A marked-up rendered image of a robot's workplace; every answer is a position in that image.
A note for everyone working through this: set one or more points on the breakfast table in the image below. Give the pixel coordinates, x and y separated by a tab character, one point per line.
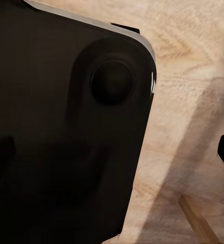
201	228

